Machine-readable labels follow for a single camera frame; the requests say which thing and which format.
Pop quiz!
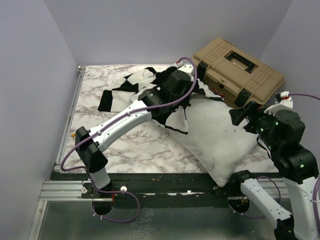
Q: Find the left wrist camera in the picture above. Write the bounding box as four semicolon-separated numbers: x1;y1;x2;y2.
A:
164;62;196;93

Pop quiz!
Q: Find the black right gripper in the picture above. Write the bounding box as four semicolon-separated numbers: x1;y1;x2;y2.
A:
229;98;281;152

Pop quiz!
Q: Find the white pillow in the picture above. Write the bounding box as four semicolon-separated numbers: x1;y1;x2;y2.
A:
169;95;257;187

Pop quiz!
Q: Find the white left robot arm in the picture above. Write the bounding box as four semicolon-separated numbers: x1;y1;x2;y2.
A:
75;87;193;198

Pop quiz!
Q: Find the tan plastic toolbox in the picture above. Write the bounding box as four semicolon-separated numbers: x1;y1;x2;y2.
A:
192;37;285;108

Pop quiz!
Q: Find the black and white checkered pillowcase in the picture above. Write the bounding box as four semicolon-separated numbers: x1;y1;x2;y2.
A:
98;65;223;134

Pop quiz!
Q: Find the aluminium left side rail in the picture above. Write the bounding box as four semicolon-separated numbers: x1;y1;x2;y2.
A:
53;66;87;172

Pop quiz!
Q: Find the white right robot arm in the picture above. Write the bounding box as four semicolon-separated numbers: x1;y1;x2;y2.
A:
229;101;320;240

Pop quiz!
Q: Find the black front mounting rail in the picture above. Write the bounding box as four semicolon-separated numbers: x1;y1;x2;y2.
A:
50;172;244;209

